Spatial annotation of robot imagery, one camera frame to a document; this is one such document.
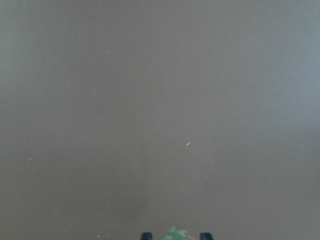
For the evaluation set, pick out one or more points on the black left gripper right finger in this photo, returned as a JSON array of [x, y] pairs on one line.
[[205, 236]]

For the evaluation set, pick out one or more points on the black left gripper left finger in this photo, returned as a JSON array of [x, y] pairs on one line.
[[146, 236]]

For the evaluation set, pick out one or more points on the red strawberry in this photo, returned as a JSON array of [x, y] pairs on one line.
[[176, 234]]

